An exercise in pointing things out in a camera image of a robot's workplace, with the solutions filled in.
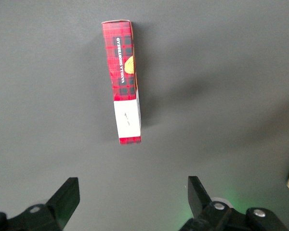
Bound red plaid cookie box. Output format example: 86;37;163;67
101;19;143;146

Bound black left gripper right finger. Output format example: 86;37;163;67
178;176;289;231

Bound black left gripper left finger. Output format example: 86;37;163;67
0;177;80;231

